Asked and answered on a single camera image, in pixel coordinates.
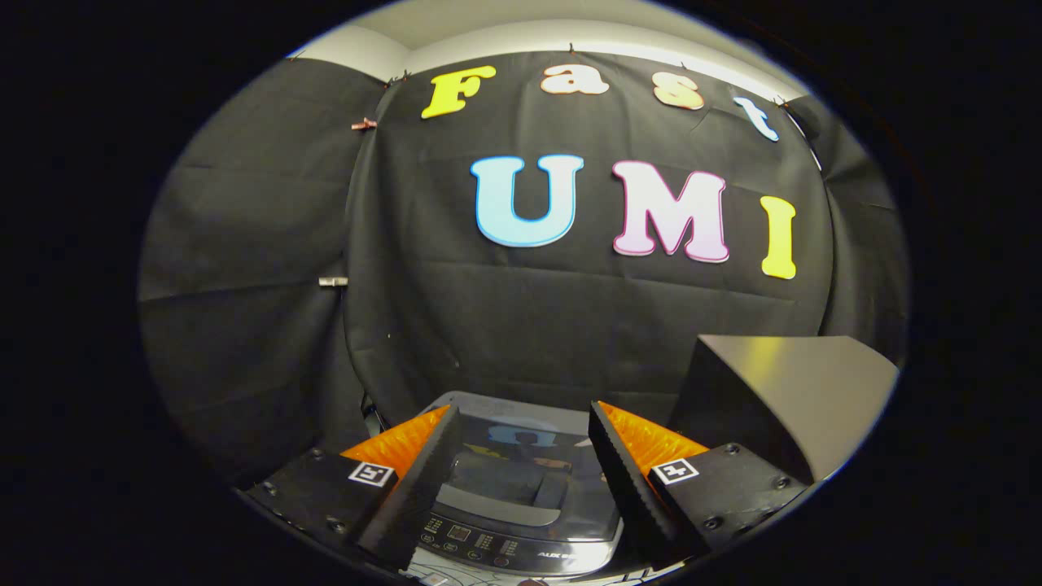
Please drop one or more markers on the grey washing machine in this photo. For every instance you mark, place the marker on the grey washing machine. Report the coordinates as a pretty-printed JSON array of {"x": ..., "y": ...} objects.
[{"x": 521, "y": 553}]

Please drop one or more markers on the red clip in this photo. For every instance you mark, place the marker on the red clip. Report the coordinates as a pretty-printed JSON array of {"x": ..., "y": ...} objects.
[{"x": 364, "y": 124}]

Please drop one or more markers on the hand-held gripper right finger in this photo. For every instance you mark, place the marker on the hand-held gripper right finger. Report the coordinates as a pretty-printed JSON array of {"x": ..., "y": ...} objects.
[{"x": 627, "y": 480}]

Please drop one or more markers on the silver clip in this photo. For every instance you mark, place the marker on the silver clip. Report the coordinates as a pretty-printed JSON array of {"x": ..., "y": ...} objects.
[{"x": 332, "y": 282}]

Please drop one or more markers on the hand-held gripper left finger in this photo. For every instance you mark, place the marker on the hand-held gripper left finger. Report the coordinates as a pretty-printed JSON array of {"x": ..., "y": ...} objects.
[{"x": 423, "y": 480}]

